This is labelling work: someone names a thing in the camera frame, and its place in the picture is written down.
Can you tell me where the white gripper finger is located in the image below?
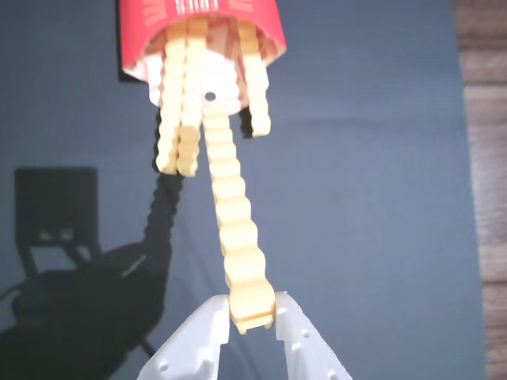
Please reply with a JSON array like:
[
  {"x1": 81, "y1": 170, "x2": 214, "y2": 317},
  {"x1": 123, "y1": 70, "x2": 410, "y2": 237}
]
[
  {"x1": 274, "y1": 291, "x2": 353, "y2": 380},
  {"x1": 136, "y1": 294, "x2": 231, "y2": 380}
]

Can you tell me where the yellow crinkle fry clip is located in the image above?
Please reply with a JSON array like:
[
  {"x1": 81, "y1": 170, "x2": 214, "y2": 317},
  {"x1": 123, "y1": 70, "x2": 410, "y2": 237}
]
[
  {"x1": 176, "y1": 19, "x2": 209, "y2": 178},
  {"x1": 235, "y1": 21, "x2": 273, "y2": 139},
  {"x1": 154, "y1": 23, "x2": 187, "y2": 175},
  {"x1": 200, "y1": 103, "x2": 276, "y2": 336}
]

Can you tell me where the dark grey mat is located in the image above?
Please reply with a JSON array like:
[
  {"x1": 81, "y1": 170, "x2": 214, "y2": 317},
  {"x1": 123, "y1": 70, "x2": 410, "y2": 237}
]
[{"x1": 0, "y1": 0, "x2": 486, "y2": 380}]

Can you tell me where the red fries clips box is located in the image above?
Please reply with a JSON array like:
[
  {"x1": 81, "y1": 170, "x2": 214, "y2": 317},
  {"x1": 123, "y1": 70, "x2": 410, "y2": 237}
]
[{"x1": 120, "y1": 0, "x2": 288, "y2": 116}]

